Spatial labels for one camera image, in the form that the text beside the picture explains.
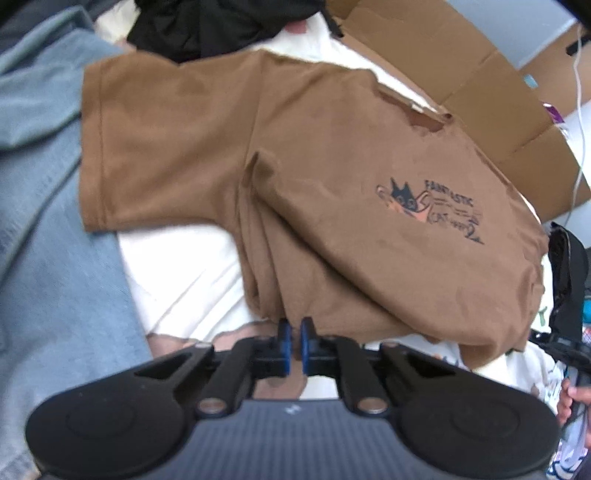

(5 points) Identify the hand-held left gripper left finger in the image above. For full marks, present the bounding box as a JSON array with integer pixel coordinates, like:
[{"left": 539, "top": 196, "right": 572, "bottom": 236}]
[{"left": 134, "top": 318, "right": 294, "bottom": 416}]

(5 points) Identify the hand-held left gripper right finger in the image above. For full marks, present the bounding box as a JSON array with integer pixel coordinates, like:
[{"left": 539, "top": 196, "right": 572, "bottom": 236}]
[{"left": 299, "top": 316, "right": 455, "bottom": 416}]

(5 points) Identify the brown t-shirt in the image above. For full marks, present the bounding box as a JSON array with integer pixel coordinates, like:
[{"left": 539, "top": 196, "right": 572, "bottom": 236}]
[{"left": 76, "top": 48, "right": 550, "bottom": 370}]

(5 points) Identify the person's right hand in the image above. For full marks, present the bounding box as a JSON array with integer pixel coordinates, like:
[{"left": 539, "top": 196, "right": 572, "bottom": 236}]
[{"left": 556, "top": 376, "right": 591, "bottom": 435}]

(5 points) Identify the cream bear print bed sheet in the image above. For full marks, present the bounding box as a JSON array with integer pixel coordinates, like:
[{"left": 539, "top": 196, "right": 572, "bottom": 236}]
[{"left": 95, "top": 7, "right": 591, "bottom": 480}]

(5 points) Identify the upright cardboard box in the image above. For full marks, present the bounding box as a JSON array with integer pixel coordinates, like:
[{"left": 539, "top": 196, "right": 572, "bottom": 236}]
[{"left": 522, "top": 23, "right": 591, "bottom": 107}]

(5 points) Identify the flattened cardboard sheet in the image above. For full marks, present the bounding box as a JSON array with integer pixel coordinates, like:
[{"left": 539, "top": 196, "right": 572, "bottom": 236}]
[{"left": 323, "top": 0, "right": 591, "bottom": 222}]

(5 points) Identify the blue denim garment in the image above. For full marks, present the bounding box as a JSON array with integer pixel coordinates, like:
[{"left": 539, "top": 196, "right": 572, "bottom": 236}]
[{"left": 0, "top": 9, "right": 153, "bottom": 462}]

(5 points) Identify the black cloth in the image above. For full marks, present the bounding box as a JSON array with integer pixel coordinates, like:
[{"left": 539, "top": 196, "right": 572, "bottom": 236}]
[{"left": 127, "top": 0, "right": 345, "bottom": 63}]

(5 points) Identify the white power cable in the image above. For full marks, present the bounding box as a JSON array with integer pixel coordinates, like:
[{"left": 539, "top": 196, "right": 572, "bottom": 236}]
[{"left": 570, "top": 46, "right": 591, "bottom": 217}]

